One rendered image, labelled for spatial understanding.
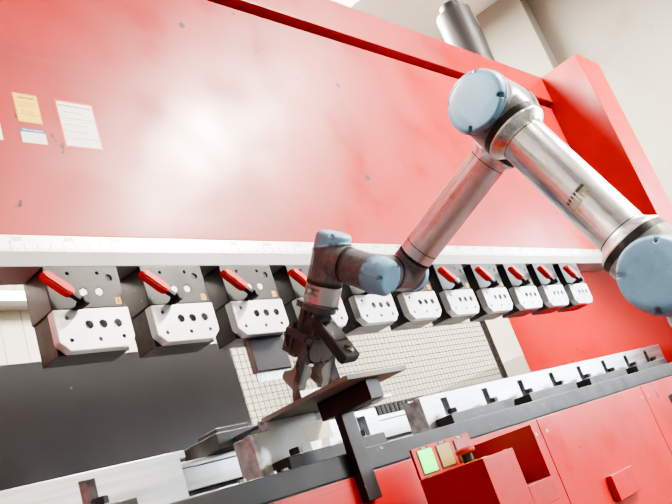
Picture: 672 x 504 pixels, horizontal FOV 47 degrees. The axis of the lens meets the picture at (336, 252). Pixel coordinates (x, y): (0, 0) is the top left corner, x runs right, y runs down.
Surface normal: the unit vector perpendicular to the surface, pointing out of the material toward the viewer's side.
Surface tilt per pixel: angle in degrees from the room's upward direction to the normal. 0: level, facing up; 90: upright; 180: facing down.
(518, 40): 90
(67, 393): 90
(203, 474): 90
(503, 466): 90
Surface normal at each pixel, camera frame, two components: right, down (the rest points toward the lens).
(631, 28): -0.61, -0.05
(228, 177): 0.66, -0.44
